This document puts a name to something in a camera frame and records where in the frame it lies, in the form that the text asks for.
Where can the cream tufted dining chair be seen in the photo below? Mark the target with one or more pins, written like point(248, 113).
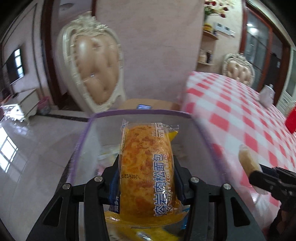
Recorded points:
point(94, 69)
point(238, 68)

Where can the yellow label jar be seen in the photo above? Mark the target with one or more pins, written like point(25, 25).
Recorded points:
point(207, 26)

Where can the red artificial flowers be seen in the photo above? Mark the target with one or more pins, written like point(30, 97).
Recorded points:
point(215, 8)

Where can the brown glass bottle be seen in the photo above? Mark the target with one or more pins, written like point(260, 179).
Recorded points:
point(209, 57)

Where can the pale pastry clear packet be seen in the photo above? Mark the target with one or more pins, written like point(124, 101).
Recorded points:
point(247, 160)

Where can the white plastic bag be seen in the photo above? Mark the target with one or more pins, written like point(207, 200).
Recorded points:
point(202, 56)

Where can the clear purple-rimmed storage box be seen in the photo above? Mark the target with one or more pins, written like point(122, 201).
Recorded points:
point(92, 139)

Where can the pink bin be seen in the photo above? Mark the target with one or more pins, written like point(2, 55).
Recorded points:
point(44, 105)

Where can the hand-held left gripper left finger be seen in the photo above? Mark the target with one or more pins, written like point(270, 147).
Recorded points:
point(115, 183)

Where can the small blue object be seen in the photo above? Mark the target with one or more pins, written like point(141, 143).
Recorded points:
point(143, 106)

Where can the dark glass door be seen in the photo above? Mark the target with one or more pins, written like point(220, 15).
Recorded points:
point(256, 46)

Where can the red thermos jug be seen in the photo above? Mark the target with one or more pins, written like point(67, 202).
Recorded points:
point(291, 122)

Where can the orange bread yellow packet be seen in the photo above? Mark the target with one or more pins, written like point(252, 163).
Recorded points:
point(143, 176)

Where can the white wall shelf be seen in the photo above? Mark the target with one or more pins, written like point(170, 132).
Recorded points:
point(224, 29)

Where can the wall television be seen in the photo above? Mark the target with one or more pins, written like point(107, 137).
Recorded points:
point(15, 64)

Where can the white television stand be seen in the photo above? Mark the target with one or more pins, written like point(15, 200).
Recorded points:
point(23, 102)

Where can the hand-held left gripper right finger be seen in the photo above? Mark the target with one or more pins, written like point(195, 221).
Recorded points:
point(180, 185)

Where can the wooden corner shelf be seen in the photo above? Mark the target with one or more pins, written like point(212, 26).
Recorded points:
point(209, 34)

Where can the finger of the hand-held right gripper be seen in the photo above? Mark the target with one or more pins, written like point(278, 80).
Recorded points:
point(261, 179)
point(271, 171)

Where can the white floral teapot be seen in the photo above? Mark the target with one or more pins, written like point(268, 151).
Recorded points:
point(267, 96)

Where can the white glass-door cabinet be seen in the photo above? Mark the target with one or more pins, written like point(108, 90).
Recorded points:
point(289, 92)

